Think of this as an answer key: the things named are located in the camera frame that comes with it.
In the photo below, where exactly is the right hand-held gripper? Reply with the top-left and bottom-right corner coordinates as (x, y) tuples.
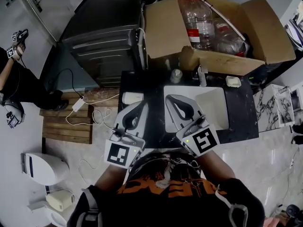
(164, 94), (221, 157)

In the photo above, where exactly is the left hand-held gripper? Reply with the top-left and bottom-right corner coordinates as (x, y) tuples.
(103, 100), (150, 169)

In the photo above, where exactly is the cream white hair dryer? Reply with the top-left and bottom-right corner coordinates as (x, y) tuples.
(122, 91), (144, 105)

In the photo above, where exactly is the black countertop vanity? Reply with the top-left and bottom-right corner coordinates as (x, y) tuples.
(117, 70), (260, 148)

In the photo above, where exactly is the person's right forearm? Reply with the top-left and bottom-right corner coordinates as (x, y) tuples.
(196, 150), (236, 182)

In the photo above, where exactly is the person's left forearm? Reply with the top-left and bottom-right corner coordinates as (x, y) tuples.
(94, 166), (132, 189)

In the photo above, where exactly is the small glass jar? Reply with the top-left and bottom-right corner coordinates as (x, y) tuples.
(170, 69), (183, 84)

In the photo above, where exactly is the chrome faucet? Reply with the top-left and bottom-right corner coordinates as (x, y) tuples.
(197, 65), (209, 87)

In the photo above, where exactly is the white soap dish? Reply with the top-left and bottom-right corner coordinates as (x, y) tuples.
(225, 76), (242, 88)

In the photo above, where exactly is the brown wooden pallet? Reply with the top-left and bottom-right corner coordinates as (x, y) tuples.
(39, 88), (120, 144)

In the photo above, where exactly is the dark grey washing machine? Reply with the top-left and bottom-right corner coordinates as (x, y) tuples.
(61, 0), (149, 88)

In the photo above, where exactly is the large cardboard box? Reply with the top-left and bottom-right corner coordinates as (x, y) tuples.
(144, 0), (296, 77)

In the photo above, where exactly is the grey blue platform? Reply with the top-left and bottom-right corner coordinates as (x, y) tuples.
(45, 44), (100, 94)

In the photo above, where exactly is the crumpled clear plastic bottle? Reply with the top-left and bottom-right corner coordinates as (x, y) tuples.
(213, 17), (250, 56)

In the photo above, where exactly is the white marble pattern cabinet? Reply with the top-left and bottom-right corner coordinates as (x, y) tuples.
(253, 84), (295, 133)

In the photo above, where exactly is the clear bottle red label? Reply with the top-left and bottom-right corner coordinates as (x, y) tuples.
(179, 0), (215, 52)

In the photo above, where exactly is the black shirt orange print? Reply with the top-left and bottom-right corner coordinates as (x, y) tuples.
(67, 150), (266, 227)

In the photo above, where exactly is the white toilet blue stripe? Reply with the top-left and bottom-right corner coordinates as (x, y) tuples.
(21, 152), (70, 186)

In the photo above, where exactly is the thin metal rod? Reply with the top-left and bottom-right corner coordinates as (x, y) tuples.
(176, 0), (248, 41)

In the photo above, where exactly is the cream plastic box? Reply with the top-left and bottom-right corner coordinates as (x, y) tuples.
(46, 189), (75, 212)

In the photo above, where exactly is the plain white toilet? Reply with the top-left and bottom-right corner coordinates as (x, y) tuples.
(27, 201), (68, 227)

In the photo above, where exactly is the white door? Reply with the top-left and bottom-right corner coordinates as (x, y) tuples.
(16, 0), (100, 42)

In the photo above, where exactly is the white power adapter with cable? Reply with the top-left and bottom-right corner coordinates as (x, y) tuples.
(65, 93), (120, 189)

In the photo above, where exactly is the black cable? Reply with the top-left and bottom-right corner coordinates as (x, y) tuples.
(51, 68), (82, 99)

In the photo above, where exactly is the white drain hose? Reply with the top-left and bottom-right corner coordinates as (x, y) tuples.
(136, 1), (149, 70)

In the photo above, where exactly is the grey shoulder strap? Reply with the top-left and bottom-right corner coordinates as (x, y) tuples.
(75, 187), (104, 227)

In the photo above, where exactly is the small black camera device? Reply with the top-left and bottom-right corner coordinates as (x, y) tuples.
(7, 112), (19, 129)

